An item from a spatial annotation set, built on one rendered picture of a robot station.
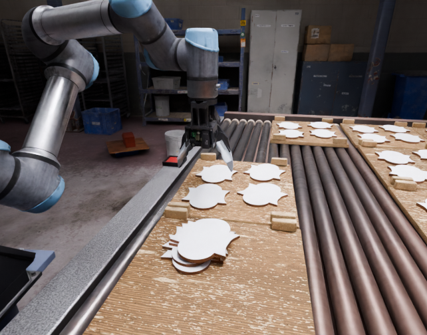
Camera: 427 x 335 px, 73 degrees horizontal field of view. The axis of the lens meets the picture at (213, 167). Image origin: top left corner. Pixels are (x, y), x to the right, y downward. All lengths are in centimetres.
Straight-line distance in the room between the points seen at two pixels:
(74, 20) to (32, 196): 43
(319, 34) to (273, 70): 92
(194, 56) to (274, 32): 464
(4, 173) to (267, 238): 61
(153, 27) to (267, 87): 470
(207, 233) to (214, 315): 18
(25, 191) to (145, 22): 48
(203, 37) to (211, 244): 44
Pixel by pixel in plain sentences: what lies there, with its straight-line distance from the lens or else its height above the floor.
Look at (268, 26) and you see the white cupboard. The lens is 529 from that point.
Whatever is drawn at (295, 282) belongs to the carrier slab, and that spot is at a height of 94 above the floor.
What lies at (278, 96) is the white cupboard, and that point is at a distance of 538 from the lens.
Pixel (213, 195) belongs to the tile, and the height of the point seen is 94.
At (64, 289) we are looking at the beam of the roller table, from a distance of 66.
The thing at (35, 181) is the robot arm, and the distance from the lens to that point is 82.
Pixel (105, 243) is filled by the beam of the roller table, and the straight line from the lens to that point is 74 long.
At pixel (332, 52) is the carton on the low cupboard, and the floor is 126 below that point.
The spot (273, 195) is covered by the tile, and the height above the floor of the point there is 94.
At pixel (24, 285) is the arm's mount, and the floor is 88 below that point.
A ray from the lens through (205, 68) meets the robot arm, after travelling 68.
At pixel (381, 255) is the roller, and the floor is 92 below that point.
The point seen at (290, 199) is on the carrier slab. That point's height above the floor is 94.
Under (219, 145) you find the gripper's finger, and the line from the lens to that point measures 74.
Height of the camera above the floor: 134
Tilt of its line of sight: 23 degrees down
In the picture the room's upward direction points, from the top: straight up
